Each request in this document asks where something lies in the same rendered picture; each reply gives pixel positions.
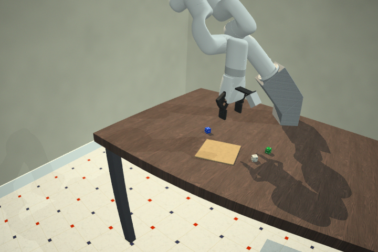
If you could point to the green die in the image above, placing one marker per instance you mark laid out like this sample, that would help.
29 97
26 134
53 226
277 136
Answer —
268 150

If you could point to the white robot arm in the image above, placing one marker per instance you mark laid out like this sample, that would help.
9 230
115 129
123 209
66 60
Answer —
236 36

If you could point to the white die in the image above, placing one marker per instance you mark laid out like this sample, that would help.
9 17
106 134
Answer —
254 158

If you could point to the blue die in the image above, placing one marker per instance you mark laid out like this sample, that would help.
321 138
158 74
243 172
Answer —
207 130

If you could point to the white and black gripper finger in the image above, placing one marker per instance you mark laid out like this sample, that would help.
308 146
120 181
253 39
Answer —
238 105
222 108

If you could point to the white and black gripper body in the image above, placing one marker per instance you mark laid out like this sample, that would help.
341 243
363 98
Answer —
228 84

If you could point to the tan mat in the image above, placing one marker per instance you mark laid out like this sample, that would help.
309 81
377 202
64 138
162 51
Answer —
218 152

